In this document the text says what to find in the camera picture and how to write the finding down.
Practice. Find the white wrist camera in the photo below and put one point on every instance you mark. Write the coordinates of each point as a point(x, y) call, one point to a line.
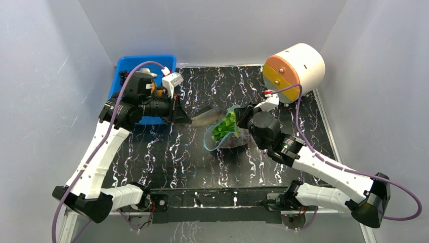
point(271, 101)
point(170, 80)

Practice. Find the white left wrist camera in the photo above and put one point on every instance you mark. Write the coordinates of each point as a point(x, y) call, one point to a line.
point(170, 80)

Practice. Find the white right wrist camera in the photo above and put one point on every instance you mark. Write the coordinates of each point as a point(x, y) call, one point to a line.
point(271, 101)

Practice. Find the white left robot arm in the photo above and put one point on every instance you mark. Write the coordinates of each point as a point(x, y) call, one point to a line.
point(139, 97)

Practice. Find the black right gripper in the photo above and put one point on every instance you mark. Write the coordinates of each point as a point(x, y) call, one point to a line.
point(244, 116)

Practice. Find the clear zip top bag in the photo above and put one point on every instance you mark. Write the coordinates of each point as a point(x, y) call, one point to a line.
point(208, 142)

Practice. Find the black base frame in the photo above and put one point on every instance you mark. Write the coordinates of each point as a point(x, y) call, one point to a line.
point(230, 204)

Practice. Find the green toy lettuce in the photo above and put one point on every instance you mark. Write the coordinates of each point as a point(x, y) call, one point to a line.
point(227, 125)

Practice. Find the blue plastic bin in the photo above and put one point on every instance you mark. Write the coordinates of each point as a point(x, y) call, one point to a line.
point(128, 63)

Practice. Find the white toy garlic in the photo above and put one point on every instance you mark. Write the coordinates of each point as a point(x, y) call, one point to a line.
point(147, 71)

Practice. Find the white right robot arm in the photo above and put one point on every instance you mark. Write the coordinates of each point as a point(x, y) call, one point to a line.
point(365, 196)

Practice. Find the dark purple grape bunch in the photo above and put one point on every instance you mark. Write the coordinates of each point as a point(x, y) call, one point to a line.
point(231, 141)

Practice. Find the black toy grape bunch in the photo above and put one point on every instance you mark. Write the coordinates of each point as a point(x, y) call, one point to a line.
point(123, 76)

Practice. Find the grey toy fish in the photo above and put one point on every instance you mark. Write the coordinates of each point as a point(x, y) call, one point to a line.
point(207, 118)

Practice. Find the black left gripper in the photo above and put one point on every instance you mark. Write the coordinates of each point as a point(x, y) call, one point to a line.
point(176, 115)

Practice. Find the cylindrical drawer box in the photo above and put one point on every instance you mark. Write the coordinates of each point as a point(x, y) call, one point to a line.
point(298, 64)

